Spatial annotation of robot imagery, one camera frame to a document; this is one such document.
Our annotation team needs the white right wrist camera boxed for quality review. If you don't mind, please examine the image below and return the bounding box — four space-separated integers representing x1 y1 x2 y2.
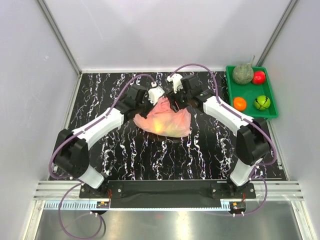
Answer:
166 73 183 94

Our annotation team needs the red apple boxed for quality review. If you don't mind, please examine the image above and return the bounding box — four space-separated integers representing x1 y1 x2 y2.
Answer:
251 70 266 85

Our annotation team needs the orange in tray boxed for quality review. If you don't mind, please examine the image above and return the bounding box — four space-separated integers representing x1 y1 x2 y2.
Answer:
233 97 247 112

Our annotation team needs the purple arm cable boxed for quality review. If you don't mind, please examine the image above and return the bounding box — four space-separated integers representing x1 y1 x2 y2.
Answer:
169 63 278 217
49 74 157 239

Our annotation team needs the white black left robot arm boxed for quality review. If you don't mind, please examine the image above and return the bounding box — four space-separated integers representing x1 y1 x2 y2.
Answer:
50 84 165 198

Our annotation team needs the green plastic tray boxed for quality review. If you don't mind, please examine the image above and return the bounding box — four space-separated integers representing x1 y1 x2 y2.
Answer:
225 65 279 120

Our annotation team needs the aluminium rail frame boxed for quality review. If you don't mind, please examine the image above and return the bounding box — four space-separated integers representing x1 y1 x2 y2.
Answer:
23 176 317 240

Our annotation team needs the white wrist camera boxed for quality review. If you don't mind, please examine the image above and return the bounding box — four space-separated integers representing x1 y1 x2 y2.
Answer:
148 86 165 105
166 73 183 94

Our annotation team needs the green cracked ball fruit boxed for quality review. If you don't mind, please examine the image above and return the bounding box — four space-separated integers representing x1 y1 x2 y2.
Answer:
253 95 271 111

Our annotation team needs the pink plastic bag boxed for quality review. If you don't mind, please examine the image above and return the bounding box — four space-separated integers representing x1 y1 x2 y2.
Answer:
133 97 191 138

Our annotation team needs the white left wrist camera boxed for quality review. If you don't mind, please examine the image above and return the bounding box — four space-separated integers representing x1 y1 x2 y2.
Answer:
148 86 165 105

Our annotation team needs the grey green melon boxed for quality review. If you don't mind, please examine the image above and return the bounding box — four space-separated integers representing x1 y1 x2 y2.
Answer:
232 63 254 85

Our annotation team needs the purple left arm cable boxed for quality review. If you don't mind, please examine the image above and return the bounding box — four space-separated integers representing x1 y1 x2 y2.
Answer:
49 74 157 239

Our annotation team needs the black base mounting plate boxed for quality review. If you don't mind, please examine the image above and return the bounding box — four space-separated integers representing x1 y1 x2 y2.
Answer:
79 179 256 209

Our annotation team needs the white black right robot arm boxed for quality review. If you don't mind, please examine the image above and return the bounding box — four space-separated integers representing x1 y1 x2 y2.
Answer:
166 73 272 199

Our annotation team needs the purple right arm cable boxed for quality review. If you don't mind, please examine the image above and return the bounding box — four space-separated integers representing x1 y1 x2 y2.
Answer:
169 63 278 217

